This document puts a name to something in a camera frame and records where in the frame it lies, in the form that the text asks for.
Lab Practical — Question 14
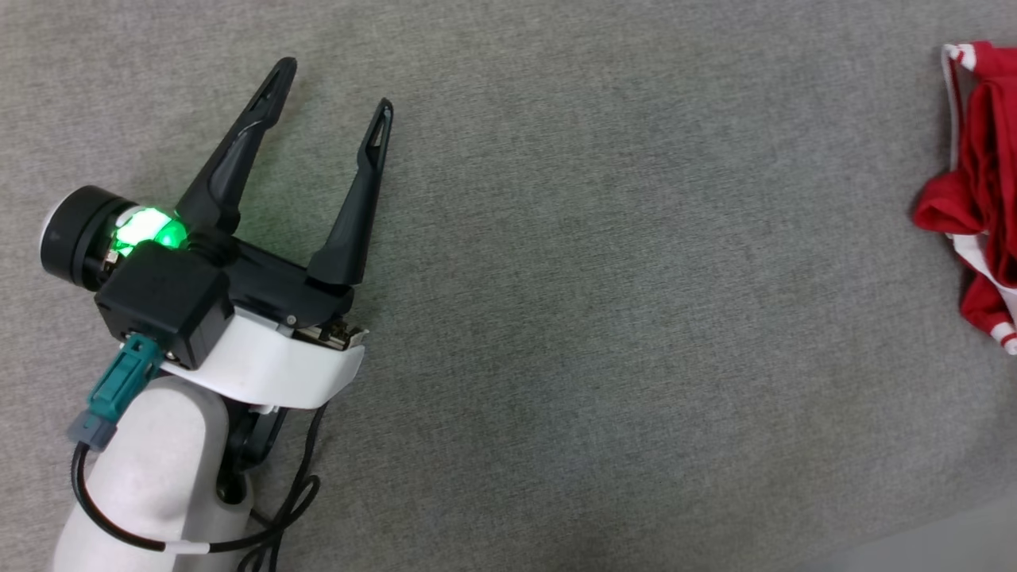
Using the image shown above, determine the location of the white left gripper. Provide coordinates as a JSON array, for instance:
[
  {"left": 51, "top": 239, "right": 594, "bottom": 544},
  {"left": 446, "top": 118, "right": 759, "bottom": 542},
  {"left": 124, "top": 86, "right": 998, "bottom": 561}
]
[{"left": 41, "top": 57, "right": 395, "bottom": 411}]

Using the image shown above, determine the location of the red and white garment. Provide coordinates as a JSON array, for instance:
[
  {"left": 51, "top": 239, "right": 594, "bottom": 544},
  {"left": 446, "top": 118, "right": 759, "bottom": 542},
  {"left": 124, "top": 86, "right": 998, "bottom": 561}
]
[{"left": 911, "top": 41, "right": 1017, "bottom": 356}]

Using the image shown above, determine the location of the grey fabric sofa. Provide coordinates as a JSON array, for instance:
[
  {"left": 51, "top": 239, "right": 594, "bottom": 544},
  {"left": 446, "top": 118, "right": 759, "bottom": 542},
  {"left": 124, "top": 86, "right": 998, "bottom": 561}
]
[{"left": 0, "top": 0, "right": 1017, "bottom": 572}]

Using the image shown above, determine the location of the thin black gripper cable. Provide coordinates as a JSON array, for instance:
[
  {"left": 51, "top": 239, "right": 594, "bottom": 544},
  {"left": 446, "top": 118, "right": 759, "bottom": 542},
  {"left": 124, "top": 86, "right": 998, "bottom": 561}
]
[{"left": 237, "top": 401, "right": 329, "bottom": 572}]

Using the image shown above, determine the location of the teal cable connector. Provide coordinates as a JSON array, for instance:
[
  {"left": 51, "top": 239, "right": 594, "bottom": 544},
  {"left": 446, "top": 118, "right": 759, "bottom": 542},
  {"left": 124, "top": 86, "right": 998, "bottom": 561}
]
[{"left": 67, "top": 333, "right": 165, "bottom": 453}]

